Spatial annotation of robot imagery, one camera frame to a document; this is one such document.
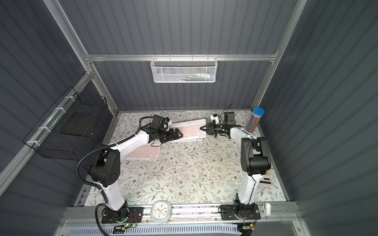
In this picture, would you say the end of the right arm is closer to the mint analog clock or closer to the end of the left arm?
the end of the left arm

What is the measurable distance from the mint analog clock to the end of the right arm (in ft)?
1.53

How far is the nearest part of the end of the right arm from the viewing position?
771 millimetres

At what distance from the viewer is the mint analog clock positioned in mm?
718
